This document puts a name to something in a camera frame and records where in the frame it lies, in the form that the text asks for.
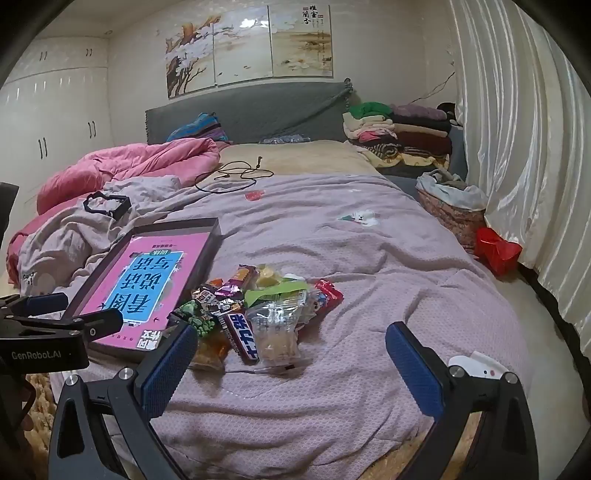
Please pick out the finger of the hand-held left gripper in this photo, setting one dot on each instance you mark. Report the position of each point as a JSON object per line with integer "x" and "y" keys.
{"x": 101, "y": 323}
{"x": 46, "y": 303}

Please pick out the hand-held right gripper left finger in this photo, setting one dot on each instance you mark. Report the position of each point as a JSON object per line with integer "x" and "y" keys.
{"x": 171, "y": 364}

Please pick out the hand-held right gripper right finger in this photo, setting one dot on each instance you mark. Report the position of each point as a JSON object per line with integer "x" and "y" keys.
{"x": 413, "y": 369}

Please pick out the clear yellow crisps packet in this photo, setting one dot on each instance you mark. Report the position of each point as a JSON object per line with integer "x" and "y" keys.
{"x": 210, "y": 353}

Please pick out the green pea snack packet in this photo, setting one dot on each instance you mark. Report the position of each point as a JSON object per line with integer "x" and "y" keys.
{"x": 198, "y": 318}

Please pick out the dark chocolate bar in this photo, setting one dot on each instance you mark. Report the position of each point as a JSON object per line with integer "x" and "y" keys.
{"x": 238, "y": 334}

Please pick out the dark brown snack packet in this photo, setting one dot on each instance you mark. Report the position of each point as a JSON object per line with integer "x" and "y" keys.
{"x": 207, "y": 297}

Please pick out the purple snack packet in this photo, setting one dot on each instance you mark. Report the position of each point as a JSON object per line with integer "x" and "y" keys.
{"x": 228, "y": 290}

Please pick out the red snack packet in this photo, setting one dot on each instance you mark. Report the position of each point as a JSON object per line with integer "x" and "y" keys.
{"x": 330, "y": 295}

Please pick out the orange bread packet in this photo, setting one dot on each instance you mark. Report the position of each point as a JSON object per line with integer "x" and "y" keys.
{"x": 242, "y": 275}

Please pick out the clear yellow pastry packet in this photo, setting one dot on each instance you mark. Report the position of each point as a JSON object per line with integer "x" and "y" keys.
{"x": 267, "y": 278}

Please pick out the tan shaggy rug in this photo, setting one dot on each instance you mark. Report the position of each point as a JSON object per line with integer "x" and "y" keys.
{"x": 44, "y": 397}

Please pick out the pink book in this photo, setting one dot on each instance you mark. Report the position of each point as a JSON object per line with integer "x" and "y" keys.
{"x": 152, "y": 277}

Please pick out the black object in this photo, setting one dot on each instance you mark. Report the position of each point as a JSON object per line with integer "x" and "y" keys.
{"x": 7, "y": 207}

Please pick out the red bag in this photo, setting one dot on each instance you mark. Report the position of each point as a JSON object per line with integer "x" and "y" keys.
{"x": 496, "y": 251}

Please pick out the pink quilt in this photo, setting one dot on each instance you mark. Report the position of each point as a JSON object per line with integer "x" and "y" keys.
{"x": 115, "y": 161}

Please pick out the patterned fabric basket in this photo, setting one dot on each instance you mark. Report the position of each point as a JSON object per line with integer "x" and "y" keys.
{"x": 455, "y": 217}

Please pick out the lilac blanket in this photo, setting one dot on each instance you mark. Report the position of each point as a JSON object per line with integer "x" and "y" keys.
{"x": 323, "y": 230}

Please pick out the white cloth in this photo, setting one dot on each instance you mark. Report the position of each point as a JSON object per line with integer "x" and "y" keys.
{"x": 450, "y": 191}

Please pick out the white wardrobe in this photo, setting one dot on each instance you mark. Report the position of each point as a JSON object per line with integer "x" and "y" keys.
{"x": 55, "y": 115}

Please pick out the striped blue cloth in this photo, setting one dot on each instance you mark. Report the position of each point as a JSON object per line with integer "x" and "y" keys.
{"x": 198, "y": 127}

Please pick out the stack of folded clothes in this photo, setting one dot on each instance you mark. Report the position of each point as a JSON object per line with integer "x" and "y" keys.
{"x": 406, "y": 134}

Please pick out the beige bed sheet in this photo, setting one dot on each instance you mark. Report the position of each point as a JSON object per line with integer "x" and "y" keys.
{"x": 300, "y": 159}

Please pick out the blue patterned cloth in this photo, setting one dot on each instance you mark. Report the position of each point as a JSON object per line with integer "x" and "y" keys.
{"x": 284, "y": 138}

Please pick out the cream curtain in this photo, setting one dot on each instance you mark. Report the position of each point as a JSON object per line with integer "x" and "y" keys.
{"x": 521, "y": 138}

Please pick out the dark cloth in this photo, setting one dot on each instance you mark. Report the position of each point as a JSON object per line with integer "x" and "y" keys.
{"x": 450, "y": 110}

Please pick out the grey headboard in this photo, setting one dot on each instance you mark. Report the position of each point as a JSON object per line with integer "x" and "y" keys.
{"x": 258, "y": 110}

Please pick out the black plastic frame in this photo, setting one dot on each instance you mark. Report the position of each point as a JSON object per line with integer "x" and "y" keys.
{"x": 122, "y": 207}

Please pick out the floral wall painting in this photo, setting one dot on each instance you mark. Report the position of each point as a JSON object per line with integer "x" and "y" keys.
{"x": 249, "y": 46}

